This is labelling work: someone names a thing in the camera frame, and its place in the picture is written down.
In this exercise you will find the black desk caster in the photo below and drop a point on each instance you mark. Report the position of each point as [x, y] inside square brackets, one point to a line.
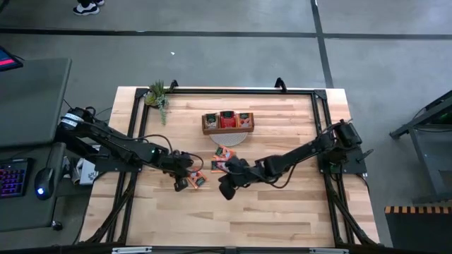
[56, 225]

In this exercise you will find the black metal stand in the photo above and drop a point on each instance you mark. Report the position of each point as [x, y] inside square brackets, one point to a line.
[406, 127]

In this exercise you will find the dark computer screen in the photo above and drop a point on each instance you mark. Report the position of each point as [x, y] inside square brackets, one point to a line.
[7, 60]

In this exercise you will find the potted green succulent plant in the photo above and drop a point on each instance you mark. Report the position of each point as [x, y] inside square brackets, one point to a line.
[157, 95]

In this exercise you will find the black case with striped edge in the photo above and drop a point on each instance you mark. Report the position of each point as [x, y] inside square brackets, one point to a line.
[420, 233]

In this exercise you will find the wooden three-compartment tea box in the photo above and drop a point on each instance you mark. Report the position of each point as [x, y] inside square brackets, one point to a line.
[229, 131]

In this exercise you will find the black aluminium table frame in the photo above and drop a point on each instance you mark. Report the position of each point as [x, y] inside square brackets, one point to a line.
[247, 91]

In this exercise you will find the black frame bracket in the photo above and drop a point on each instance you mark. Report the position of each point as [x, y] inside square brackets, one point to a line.
[280, 84]
[173, 84]

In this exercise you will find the white printed carton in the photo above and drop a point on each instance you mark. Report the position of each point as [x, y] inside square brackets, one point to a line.
[86, 173]

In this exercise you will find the red strawberry tea packet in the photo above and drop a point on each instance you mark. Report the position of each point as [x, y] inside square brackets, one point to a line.
[228, 119]

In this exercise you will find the dark grey desk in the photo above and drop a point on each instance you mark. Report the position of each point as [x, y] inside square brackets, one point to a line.
[31, 98]

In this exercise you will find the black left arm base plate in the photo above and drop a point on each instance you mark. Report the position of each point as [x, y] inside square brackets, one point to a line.
[139, 167]

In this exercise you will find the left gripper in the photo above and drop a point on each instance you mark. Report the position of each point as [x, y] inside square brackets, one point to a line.
[181, 164]

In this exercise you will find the backlit black keyboard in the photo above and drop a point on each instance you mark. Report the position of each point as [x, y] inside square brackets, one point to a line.
[14, 178]

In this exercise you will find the black computer mouse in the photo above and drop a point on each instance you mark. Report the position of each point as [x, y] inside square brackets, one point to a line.
[44, 183]

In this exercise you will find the orange peach tea packet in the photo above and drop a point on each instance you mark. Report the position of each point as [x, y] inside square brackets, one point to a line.
[226, 152]
[244, 120]
[199, 180]
[218, 166]

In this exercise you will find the silver metal bracket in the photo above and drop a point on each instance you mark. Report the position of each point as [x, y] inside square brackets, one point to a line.
[131, 250]
[328, 251]

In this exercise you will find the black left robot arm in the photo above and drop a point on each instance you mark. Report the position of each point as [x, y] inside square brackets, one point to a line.
[120, 146]

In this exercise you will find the person's shoe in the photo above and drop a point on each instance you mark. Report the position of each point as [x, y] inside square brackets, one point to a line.
[85, 8]
[100, 2]

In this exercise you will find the white round plate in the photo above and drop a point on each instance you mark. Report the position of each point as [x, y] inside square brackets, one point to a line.
[229, 140]

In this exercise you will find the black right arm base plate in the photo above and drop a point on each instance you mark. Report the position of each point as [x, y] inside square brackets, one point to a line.
[353, 170]

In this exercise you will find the beige vanilla tea packet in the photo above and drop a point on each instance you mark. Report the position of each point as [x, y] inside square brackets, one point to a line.
[211, 120]

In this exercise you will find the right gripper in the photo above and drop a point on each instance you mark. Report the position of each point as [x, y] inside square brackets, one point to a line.
[242, 173]

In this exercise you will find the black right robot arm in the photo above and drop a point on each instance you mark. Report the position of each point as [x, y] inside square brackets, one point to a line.
[303, 151]

